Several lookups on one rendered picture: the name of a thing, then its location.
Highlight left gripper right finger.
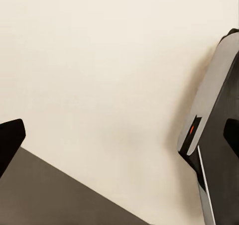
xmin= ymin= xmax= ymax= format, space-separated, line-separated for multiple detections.
xmin=223 ymin=118 xmax=239 ymax=158

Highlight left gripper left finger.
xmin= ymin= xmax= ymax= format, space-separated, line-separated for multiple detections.
xmin=0 ymin=118 xmax=26 ymax=178

